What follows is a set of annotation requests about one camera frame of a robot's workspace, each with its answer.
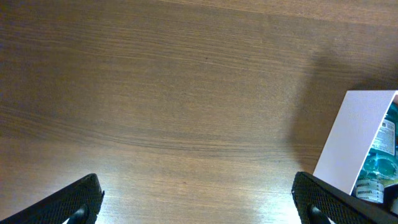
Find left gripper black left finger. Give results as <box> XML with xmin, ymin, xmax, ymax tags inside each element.
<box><xmin>1</xmin><ymin>174</ymin><xmax>104</xmax><ymax>224</ymax></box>

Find white cardboard box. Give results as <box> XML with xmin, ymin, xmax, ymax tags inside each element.
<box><xmin>313</xmin><ymin>90</ymin><xmax>397</xmax><ymax>195</ymax></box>

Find teal mouthwash bottle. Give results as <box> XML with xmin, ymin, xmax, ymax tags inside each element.
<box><xmin>354</xmin><ymin>103</ymin><xmax>397</xmax><ymax>203</ymax></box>

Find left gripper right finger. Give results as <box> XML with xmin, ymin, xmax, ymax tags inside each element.
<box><xmin>291</xmin><ymin>172</ymin><xmax>397</xmax><ymax>224</ymax></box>

